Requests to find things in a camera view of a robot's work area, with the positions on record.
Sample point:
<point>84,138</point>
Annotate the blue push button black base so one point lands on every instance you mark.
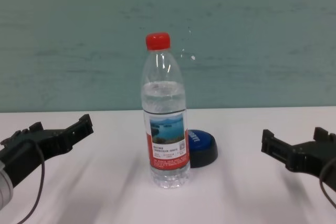
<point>202,146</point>

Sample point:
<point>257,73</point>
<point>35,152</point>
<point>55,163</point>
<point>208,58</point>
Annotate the clear water bottle red cap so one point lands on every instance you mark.
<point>164,98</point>

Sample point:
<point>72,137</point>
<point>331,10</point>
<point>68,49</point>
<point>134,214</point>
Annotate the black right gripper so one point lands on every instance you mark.
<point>312,158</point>

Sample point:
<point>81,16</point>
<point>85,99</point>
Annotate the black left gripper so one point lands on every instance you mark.
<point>23,155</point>

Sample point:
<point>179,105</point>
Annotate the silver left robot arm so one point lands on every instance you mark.
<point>4,184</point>

